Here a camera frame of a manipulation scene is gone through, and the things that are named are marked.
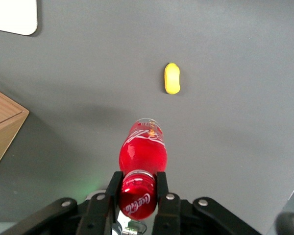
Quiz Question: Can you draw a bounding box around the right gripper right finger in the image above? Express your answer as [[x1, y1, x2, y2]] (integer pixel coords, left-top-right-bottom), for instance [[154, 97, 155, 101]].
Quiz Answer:
[[152, 170, 182, 235]]

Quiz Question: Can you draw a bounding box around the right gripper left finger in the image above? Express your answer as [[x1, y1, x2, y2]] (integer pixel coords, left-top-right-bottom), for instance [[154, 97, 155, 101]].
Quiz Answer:
[[75, 170, 124, 235]]

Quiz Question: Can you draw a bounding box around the red coke bottle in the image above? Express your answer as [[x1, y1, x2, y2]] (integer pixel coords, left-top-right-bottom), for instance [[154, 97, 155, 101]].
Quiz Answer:
[[118, 118, 168, 220]]

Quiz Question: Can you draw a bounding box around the cream plastic tray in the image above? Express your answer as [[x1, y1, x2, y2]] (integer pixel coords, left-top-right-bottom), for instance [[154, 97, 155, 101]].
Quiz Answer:
[[0, 0, 38, 36]]

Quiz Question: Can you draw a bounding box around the wooden drawer cabinet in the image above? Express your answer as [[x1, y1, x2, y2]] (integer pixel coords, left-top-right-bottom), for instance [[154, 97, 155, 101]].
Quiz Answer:
[[0, 85, 30, 177]]

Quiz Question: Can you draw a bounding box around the yellow lemon-shaped object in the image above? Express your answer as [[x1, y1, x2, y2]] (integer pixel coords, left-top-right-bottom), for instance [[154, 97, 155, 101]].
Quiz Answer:
[[164, 62, 182, 95]]

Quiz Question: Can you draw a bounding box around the wooden drawer front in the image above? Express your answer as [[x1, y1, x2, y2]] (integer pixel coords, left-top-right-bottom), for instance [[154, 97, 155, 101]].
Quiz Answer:
[[0, 86, 23, 128]]

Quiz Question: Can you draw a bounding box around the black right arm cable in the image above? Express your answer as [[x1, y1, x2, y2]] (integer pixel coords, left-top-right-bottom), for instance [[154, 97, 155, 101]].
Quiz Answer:
[[275, 211, 294, 235]]

